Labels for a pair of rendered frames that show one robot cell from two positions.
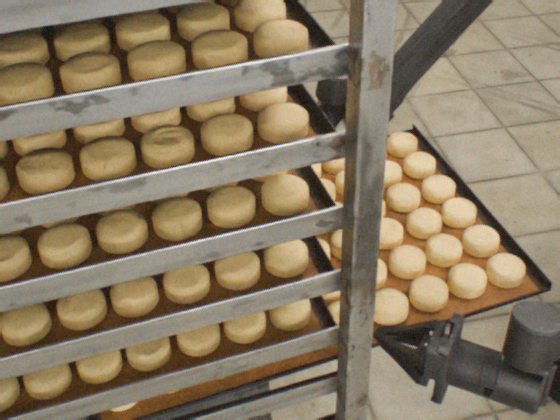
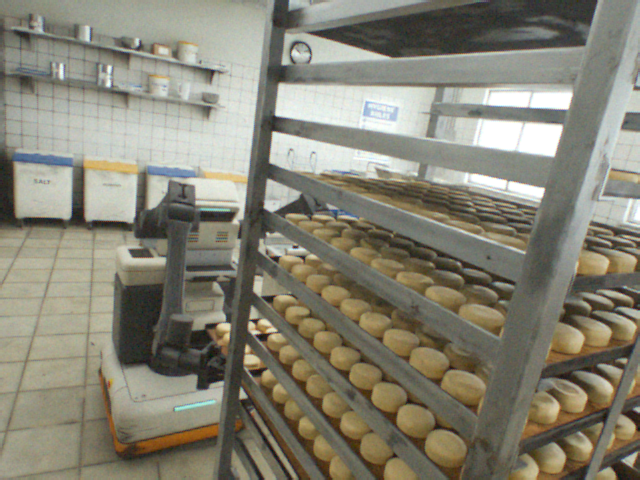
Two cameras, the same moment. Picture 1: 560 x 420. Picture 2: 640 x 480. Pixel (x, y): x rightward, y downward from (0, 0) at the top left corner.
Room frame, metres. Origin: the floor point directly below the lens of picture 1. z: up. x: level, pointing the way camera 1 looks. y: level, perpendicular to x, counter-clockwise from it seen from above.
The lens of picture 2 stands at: (1.09, 0.97, 1.51)
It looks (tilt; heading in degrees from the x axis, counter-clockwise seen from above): 15 degrees down; 255
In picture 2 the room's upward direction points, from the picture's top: 9 degrees clockwise
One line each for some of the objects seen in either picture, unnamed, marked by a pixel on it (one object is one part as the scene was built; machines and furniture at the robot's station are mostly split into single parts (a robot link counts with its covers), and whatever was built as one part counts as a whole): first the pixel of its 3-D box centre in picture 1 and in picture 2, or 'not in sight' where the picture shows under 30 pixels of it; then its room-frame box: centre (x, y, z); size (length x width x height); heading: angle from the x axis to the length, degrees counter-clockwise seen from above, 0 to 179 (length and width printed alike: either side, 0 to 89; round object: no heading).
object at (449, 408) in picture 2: not in sight; (340, 316); (0.87, 0.36, 1.23); 0.64 x 0.03 x 0.03; 109
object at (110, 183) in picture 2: not in sight; (110, 193); (2.18, -4.60, 0.38); 0.64 x 0.54 x 0.77; 103
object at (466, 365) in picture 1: (467, 365); not in sight; (0.57, -0.20, 0.91); 0.07 x 0.07 x 0.10; 63
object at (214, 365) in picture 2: not in sight; (224, 374); (1.01, 0.00, 0.90); 0.09 x 0.07 x 0.07; 154
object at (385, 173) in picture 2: not in sight; (417, 187); (-0.12, -1.52, 1.25); 0.56 x 0.29 x 0.14; 106
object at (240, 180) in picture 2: not in sight; (221, 201); (0.91, -4.88, 0.38); 0.64 x 0.54 x 0.77; 100
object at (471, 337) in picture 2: not in sight; (350, 262); (0.87, 0.36, 1.32); 0.64 x 0.03 x 0.03; 109
